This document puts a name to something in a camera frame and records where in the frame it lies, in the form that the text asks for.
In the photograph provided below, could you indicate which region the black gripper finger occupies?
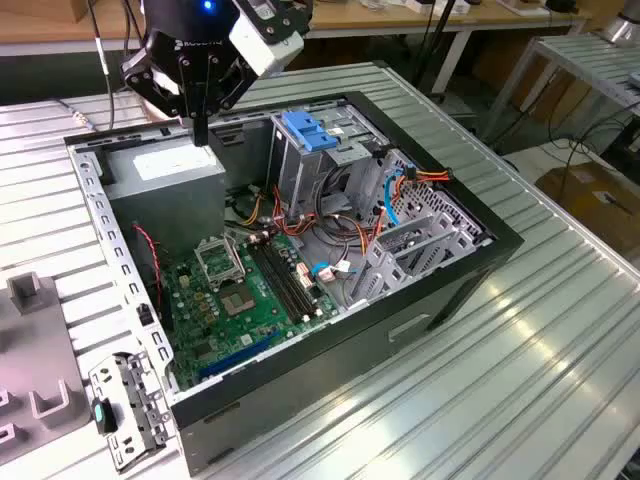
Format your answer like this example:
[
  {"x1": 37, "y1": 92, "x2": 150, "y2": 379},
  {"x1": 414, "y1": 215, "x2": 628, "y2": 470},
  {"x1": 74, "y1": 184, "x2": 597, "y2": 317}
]
[
  {"x1": 121, "y1": 47, "x2": 202, "y2": 147},
  {"x1": 200, "y1": 52, "x2": 259, "y2": 147}
]

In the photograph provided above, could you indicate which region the blue data wire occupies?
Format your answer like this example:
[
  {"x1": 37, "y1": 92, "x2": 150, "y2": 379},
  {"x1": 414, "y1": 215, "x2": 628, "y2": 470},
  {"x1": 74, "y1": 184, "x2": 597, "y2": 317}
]
[{"x1": 310, "y1": 162, "x2": 417, "y2": 281}]

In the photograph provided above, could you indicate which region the metal disk bay cage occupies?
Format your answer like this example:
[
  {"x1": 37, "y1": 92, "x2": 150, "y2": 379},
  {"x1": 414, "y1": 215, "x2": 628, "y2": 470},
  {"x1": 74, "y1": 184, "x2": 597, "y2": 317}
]
[{"x1": 344, "y1": 147, "x2": 497, "y2": 310}]

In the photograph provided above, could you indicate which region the blue plastic drive latch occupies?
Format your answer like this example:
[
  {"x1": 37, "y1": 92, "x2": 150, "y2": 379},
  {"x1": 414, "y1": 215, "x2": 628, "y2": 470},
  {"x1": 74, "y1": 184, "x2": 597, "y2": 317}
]
[{"x1": 281, "y1": 110, "x2": 342, "y2": 154}]

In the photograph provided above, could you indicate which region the metal drive cage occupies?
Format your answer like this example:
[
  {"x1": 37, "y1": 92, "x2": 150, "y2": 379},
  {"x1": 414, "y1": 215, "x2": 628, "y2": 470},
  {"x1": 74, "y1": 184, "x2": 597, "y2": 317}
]
[{"x1": 267, "y1": 99, "x2": 387, "y2": 221}]

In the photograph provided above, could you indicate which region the grey power supply unit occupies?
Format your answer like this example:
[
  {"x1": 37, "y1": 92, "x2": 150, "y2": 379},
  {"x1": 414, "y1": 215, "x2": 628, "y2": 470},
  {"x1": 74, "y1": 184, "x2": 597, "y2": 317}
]
[{"x1": 97, "y1": 134, "x2": 229, "y2": 251}]

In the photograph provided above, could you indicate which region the metal socket cover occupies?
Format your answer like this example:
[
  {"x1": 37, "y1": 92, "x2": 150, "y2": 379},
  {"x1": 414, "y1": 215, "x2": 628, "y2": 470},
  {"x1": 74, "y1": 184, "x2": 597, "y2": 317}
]
[{"x1": 193, "y1": 236, "x2": 247, "y2": 292}]

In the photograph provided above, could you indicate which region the black RAM slot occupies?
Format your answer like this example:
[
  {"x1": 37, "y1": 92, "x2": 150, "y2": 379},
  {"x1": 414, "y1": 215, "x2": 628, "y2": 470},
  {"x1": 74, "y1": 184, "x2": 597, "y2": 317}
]
[
  {"x1": 249, "y1": 243, "x2": 298, "y2": 325},
  {"x1": 256, "y1": 242, "x2": 304, "y2": 322},
  {"x1": 269, "y1": 237, "x2": 318, "y2": 316},
  {"x1": 263, "y1": 239, "x2": 311, "y2": 320}
]

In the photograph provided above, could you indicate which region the black tripod stand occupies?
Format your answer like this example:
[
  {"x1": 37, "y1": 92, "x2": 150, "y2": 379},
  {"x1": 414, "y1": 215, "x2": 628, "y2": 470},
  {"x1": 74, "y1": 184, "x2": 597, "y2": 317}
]
[{"x1": 409, "y1": 0, "x2": 459, "y2": 101}]

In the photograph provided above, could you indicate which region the CPU socket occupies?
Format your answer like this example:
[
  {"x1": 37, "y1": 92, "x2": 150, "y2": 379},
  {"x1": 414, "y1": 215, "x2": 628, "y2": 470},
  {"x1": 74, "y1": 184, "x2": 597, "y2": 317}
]
[{"x1": 218, "y1": 285, "x2": 257, "y2": 320}]

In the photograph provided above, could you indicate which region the green motherboard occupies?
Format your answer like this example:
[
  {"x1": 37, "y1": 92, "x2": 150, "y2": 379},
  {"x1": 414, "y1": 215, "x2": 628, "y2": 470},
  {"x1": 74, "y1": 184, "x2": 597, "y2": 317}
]
[{"x1": 159, "y1": 232, "x2": 341, "y2": 394}]

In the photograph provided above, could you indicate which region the blue expansion slot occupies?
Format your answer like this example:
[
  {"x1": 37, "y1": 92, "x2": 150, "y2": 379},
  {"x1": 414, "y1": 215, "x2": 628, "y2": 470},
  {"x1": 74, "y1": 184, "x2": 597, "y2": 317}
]
[{"x1": 198, "y1": 331, "x2": 282, "y2": 382}]

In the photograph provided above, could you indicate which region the grey parts rack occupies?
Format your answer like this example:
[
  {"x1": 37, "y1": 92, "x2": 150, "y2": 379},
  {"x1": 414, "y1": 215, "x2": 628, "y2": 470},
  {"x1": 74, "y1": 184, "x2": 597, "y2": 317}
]
[{"x1": 0, "y1": 271, "x2": 89, "y2": 447}]

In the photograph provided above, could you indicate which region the black PC case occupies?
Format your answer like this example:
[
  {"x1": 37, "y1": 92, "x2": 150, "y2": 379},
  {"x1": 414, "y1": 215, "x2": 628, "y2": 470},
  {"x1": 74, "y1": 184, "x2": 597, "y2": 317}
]
[{"x1": 63, "y1": 89, "x2": 525, "y2": 479}]

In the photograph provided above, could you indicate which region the black latch with blue button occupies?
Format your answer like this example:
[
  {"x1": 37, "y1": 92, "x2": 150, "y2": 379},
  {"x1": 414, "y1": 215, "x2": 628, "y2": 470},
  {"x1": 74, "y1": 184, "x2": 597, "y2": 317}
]
[{"x1": 91, "y1": 396, "x2": 121, "y2": 434}]

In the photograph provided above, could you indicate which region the metal slat side table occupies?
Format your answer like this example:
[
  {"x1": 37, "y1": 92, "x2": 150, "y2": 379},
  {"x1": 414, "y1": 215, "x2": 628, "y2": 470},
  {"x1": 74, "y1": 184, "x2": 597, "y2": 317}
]
[{"x1": 479, "y1": 32, "x2": 640, "y2": 146}]

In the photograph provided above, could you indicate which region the brown cardboard box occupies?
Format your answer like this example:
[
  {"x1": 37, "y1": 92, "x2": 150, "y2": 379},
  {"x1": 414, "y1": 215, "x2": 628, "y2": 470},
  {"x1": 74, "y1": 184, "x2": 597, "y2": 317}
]
[{"x1": 534, "y1": 162, "x2": 640, "y2": 257}]

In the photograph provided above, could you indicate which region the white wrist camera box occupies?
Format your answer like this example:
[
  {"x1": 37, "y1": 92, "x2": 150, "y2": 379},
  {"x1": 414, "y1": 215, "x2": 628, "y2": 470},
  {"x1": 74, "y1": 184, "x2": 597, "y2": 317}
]
[{"x1": 228, "y1": 0, "x2": 314, "y2": 79}]

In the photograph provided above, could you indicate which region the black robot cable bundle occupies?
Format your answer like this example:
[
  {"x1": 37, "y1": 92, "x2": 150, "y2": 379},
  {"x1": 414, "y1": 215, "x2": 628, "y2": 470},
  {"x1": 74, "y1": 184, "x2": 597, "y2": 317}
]
[{"x1": 87, "y1": 0, "x2": 149, "y2": 132}]

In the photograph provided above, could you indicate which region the black cable with metal plug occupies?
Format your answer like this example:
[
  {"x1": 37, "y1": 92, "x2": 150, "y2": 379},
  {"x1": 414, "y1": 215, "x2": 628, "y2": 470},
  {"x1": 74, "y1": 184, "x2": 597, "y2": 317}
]
[{"x1": 52, "y1": 97, "x2": 99, "y2": 134}]

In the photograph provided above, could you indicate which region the red black twisted wire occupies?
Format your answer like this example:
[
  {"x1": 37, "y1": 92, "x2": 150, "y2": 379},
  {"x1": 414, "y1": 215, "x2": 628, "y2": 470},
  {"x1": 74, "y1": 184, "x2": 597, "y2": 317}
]
[{"x1": 131, "y1": 223, "x2": 165, "y2": 314}]

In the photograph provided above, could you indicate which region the coloured wire bundle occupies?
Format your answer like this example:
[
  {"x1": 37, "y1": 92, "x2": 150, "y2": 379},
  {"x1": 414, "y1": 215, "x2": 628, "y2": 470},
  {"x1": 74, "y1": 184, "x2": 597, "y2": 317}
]
[{"x1": 224, "y1": 182, "x2": 386, "y2": 261}]

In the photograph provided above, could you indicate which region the wooden desk with white frame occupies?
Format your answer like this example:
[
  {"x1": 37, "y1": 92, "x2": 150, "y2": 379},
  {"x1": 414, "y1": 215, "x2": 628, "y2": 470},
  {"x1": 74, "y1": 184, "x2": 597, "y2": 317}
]
[{"x1": 0, "y1": 0, "x2": 594, "y2": 96}]

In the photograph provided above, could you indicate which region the orange red power wire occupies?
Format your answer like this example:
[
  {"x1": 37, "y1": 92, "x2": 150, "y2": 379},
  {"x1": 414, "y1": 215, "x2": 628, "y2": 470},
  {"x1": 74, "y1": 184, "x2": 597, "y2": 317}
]
[{"x1": 369, "y1": 167, "x2": 454, "y2": 251}]

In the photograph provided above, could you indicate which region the metal card retention bracket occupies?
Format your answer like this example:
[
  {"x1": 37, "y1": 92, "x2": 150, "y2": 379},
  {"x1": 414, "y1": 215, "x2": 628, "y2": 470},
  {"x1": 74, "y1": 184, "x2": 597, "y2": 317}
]
[{"x1": 87, "y1": 349, "x2": 174, "y2": 474}]

